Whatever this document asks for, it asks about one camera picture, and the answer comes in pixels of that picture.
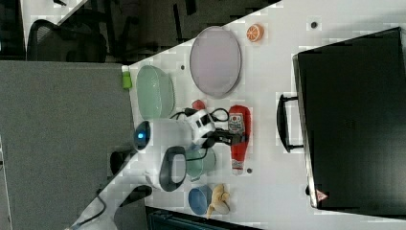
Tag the orange slice toy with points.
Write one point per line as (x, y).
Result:
(255, 33)

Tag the round grey plate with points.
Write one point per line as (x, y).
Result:
(215, 62)

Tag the small green block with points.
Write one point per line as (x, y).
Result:
(127, 81)

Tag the black office chair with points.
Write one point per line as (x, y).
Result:
(65, 43)

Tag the red ketchup bottle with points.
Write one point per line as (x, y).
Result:
(239, 123)

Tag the green plastic colander basket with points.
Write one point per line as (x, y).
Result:
(155, 93)

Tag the black toaster oven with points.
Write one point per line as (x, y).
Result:
(351, 102)

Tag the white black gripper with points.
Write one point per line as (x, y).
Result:
(203, 129)

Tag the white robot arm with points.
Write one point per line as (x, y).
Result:
(157, 143)

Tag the blue bowl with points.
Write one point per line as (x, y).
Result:
(199, 199)

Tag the red toy strawberry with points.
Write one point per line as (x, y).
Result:
(198, 104)

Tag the green cup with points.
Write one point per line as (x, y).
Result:
(200, 162)

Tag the yellow toy banana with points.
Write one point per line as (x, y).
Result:
(219, 201)

